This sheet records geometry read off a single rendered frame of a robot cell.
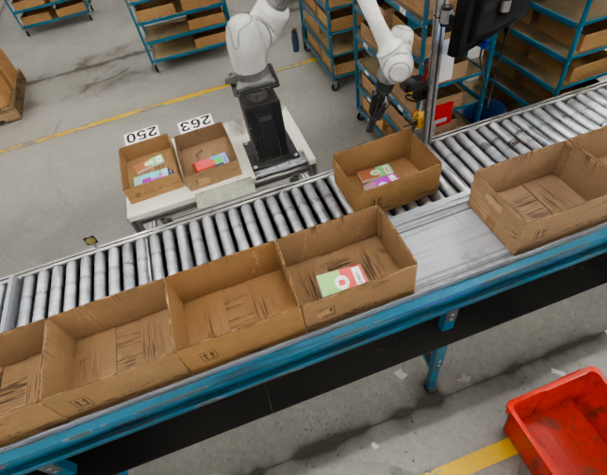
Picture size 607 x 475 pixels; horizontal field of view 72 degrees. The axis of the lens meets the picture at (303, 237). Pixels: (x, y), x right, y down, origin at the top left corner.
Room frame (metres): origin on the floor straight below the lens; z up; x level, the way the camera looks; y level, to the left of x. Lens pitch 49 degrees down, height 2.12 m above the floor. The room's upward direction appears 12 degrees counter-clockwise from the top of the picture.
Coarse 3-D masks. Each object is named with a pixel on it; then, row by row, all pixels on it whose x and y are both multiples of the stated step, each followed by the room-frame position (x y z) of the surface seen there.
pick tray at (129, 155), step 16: (144, 144) 2.05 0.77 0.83; (160, 144) 2.07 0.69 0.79; (128, 160) 2.03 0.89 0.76; (144, 160) 2.00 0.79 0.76; (176, 160) 1.89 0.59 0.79; (128, 176) 1.88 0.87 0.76; (176, 176) 1.71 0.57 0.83; (128, 192) 1.66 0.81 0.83; (144, 192) 1.67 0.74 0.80; (160, 192) 1.69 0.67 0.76
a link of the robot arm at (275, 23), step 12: (264, 0) 1.98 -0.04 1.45; (276, 0) 1.94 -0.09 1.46; (288, 0) 1.95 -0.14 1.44; (252, 12) 2.00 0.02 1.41; (264, 12) 1.95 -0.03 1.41; (276, 12) 1.95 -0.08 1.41; (288, 12) 2.00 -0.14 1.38; (264, 24) 1.94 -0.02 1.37; (276, 24) 1.94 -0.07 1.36; (276, 36) 1.97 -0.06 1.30
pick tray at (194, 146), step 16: (208, 128) 2.07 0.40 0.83; (224, 128) 2.01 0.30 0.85; (176, 144) 1.99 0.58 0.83; (192, 144) 2.05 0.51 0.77; (208, 144) 2.03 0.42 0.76; (224, 144) 2.00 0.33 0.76; (192, 160) 1.91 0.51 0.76; (192, 176) 1.67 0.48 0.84; (208, 176) 1.68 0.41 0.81; (224, 176) 1.70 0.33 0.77
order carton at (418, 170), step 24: (360, 144) 1.54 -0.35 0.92; (384, 144) 1.57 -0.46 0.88; (408, 144) 1.57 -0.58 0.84; (336, 168) 1.46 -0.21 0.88; (360, 168) 1.54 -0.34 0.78; (408, 168) 1.50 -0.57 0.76; (432, 168) 1.30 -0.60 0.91; (360, 192) 1.23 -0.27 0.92; (384, 192) 1.25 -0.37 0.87; (408, 192) 1.28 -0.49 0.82; (432, 192) 1.30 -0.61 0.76
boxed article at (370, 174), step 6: (372, 168) 1.53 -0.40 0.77; (378, 168) 1.53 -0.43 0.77; (384, 168) 1.52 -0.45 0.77; (390, 168) 1.51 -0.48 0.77; (360, 174) 1.51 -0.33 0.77; (366, 174) 1.50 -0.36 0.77; (372, 174) 1.49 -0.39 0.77; (378, 174) 1.48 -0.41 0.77; (384, 174) 1.47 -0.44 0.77; (366, 180) 1.46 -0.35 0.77; (372, 180) 1.46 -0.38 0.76
